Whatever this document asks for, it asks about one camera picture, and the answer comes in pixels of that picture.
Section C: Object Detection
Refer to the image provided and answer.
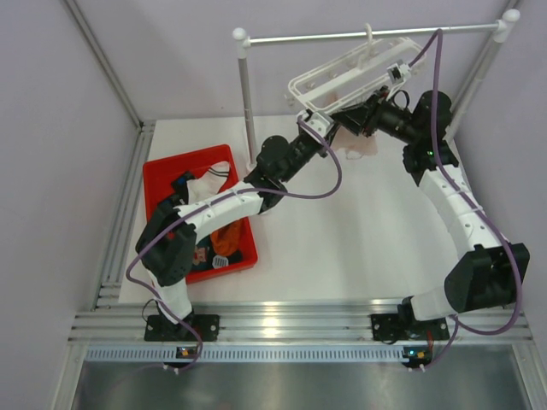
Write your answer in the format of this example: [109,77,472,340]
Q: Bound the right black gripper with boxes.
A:
[332,86,421,145]

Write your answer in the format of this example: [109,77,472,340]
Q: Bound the pink sock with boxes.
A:
[324,91,380,161]

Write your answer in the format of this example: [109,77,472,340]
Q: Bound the white plastic clip hanger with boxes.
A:
[285,24,426,114]

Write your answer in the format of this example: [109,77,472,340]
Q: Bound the white sock with stripes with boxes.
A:
[187,161,231,204]

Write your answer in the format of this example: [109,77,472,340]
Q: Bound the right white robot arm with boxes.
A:
[333,86,530,339]

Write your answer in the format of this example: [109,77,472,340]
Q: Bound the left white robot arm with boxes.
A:
[136,121,338,339]

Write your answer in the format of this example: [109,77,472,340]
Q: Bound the orange sock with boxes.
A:
[210,220,243,256]

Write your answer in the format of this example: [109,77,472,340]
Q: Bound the red plastic tray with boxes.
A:
[143,144,258,284]

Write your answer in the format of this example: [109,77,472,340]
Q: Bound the dark green reindeer sock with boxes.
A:
[191,236,212,272]

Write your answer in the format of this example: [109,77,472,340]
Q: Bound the metal drying rack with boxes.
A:
[232,9,521,172]

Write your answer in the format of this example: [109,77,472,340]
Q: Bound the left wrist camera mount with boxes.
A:
[296,110,334,139]

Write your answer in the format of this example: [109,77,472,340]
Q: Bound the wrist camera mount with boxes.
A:
[386,61,414,87]
[296,110,334,139]

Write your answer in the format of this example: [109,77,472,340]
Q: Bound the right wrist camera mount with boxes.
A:
[386,61,414,87]

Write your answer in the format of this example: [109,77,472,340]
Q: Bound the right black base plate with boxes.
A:
[370,313,450,344]

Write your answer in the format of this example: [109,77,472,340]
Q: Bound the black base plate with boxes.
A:
[370,313,450,344]
[144,314,220,342]

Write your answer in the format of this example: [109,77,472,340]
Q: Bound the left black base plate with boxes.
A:
[144,314,220,342]

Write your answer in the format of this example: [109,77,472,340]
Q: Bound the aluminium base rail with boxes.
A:
[68,298,533,343]

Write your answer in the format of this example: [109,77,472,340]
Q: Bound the perforated cable duct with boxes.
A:
[85,344,431,363]

